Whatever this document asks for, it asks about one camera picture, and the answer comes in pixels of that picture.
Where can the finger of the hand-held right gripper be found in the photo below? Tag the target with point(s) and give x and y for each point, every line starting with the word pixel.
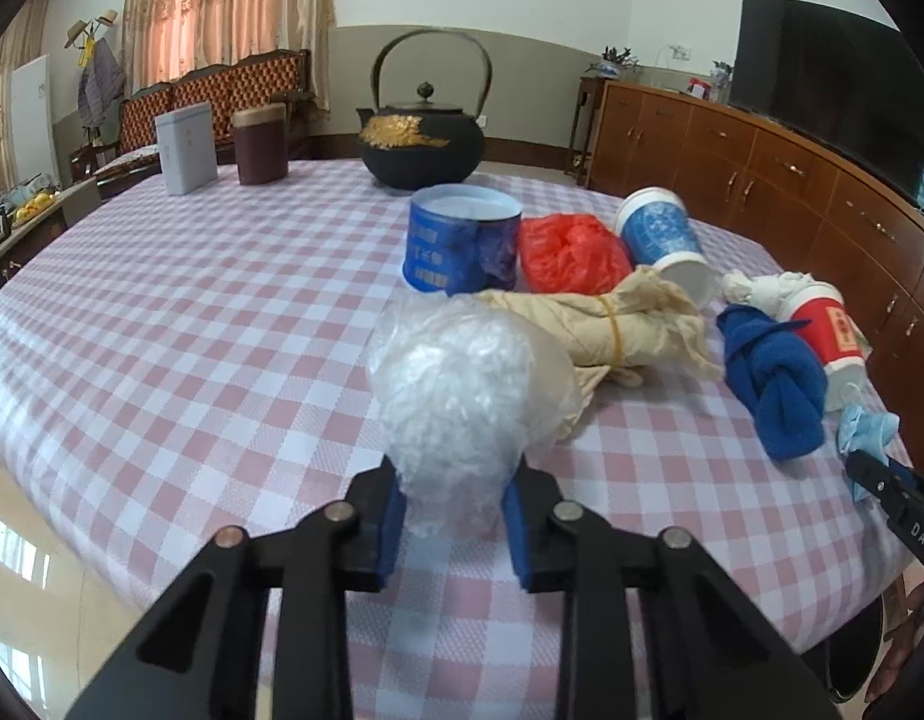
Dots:
pixel 904 502

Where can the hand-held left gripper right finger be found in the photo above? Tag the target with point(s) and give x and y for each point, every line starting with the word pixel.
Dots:
pixel 520 540

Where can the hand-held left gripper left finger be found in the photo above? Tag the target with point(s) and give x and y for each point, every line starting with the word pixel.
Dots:
pixel 383 532

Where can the blue face mask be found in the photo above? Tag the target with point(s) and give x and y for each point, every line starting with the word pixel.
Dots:
pixel 867 424

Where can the clear plastic bag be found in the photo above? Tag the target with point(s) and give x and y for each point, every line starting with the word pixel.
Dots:
pixel 462 390

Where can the knotted blue cloth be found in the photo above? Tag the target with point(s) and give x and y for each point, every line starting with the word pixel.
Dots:
pixel 777 397

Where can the red paper cup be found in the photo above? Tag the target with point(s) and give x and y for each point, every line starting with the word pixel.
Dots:
pixel 833 337

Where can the beige cloth bundle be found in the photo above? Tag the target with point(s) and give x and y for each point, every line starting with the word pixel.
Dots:
pixel 582 322

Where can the white tissue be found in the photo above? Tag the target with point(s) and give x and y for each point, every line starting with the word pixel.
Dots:
pixel 762 287

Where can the red plastic bag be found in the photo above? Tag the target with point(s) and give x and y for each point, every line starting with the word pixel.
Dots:
pixel 571 249

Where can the blue paper tub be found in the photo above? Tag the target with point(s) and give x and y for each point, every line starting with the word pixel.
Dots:
pixel 447 247

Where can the pink checked tablecloth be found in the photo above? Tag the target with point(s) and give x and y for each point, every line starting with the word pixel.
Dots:
pixel 169 330

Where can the blue patterned paper cup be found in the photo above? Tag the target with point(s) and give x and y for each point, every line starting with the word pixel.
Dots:
pixel 657 229

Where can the long wooden cabinet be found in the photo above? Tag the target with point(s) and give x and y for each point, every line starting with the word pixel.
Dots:
pixel 732 157

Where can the black iron teapot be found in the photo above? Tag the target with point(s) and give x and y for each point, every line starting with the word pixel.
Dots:
pixel 421 146

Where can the maroon canister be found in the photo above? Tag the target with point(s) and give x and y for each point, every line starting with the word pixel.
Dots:
pixel 259 146

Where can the white rectangular box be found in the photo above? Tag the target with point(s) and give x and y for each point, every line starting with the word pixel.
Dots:
pixel 186 150

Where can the black television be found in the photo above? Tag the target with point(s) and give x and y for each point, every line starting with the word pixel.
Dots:
pixel 822 67

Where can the low wooden sideboard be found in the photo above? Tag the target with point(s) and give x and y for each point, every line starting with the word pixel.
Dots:
pixel 34 240

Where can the red box on cabinet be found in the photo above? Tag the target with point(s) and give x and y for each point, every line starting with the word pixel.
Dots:
pixel 706 88

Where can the wooden sofa with orange upholstery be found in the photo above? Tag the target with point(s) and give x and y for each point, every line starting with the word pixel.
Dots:
pixel 229 86

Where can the plate of yellow fruit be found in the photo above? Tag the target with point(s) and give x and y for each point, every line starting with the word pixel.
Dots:
pixel 33 204

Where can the potted plant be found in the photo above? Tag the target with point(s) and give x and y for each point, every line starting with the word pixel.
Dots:
pixel 613 60

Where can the grey hanging jacket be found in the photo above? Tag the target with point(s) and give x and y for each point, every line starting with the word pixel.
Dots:
pixel 100 86

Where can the white upright board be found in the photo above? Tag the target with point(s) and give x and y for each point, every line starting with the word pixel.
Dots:
pixel 34 120

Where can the beige embroidered curtain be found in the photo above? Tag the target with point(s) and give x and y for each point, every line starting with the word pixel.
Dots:
pixel 229 0

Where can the straw hat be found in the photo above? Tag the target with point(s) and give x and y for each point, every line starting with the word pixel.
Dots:
pixel 77 31
pixel 106 18

